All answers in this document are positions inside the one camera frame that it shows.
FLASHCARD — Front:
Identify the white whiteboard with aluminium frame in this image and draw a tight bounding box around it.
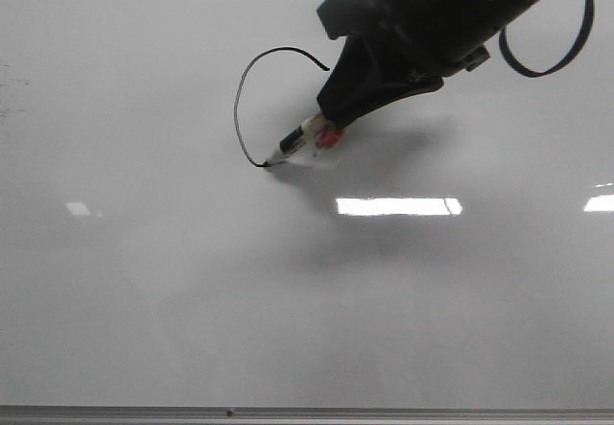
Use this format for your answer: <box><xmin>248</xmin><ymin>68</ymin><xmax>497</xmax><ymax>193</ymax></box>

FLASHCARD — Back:
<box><xmin>1</xmin><ymin>0</ymin><xmax>613</xmax><ymax>413</ymax></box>

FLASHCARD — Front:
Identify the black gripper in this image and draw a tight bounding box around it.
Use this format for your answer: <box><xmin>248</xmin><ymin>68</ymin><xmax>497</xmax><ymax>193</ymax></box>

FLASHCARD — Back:
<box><xmin>317</xmin><ymin>0</ymin><xmax>540</xmax><ymax>129</ymax></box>

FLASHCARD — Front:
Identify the black and white whiteboard marker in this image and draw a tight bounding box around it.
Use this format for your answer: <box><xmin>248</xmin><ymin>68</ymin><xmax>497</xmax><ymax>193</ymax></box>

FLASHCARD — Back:
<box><xmin>263</xmin><ymin>112</ymin><xmax>346</xmax><ymax>167</ymax></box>

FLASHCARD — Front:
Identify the dark blue cable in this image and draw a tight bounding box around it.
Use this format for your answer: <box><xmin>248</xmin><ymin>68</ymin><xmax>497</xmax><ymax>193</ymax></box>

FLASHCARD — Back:
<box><xmin>497</xmin><ymin>0</ymin><xmax>614</xmax><ymax>79</ymax></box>

